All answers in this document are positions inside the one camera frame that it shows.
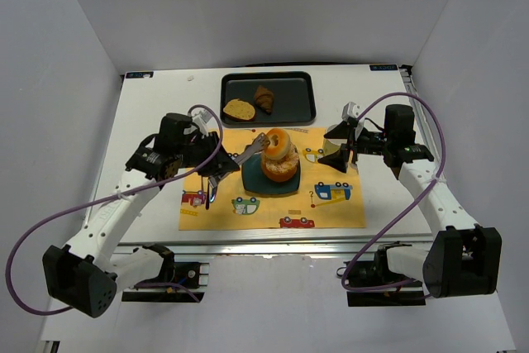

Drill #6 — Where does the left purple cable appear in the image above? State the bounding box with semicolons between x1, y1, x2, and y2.
4;104;225;315

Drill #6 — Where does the gold iridescent spoon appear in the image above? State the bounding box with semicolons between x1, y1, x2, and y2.
198;177;206;203

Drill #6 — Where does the light green mug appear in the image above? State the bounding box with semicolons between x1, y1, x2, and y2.
322;138;346;156

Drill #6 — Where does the iridescent purple knife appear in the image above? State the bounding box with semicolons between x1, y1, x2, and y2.
209;184;218;203

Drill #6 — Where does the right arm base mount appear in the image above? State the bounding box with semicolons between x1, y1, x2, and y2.
346;241;427;308

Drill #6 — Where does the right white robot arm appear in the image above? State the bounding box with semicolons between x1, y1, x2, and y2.
319;103;502;298

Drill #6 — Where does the teal square plate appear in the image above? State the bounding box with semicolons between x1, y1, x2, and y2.
242;153;301;197

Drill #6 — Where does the glazed orange donut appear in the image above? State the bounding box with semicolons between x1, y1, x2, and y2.
263;128;291;160

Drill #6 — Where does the yellow vehicle print placemat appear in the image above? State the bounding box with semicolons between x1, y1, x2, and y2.
179;127;366;231

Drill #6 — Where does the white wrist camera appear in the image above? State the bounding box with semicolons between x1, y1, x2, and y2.
341;102;363;122
188;108;212;136

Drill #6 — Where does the purple iridescent spoon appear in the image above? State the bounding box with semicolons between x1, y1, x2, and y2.
205;182;212;210

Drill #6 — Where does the purple cable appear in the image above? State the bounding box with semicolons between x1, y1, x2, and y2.
341;92;447;300
4;104;225;315

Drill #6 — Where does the bread slice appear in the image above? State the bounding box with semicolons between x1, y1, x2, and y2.
222;98;256;122

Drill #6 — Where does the aluminium frame rail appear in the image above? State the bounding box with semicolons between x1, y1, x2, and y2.
76;238;439;264

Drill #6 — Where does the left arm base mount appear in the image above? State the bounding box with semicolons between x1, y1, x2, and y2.
122;262;210;303

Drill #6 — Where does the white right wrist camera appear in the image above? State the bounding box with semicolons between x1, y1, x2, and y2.
341;102;363;122

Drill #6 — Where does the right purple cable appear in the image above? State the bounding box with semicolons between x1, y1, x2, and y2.
341;92;447;300

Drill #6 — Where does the black baking tray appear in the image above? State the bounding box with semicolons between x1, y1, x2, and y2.
220;71;317;128

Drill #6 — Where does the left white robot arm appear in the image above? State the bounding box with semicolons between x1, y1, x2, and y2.
43;105;239;318

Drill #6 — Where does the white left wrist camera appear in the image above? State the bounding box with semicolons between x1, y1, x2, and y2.
188;108;212;136

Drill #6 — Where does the dark brown pastry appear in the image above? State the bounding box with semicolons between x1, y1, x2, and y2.
254;85;274;115

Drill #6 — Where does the orange bundt cake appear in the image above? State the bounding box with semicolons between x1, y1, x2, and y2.
260;145;299;183

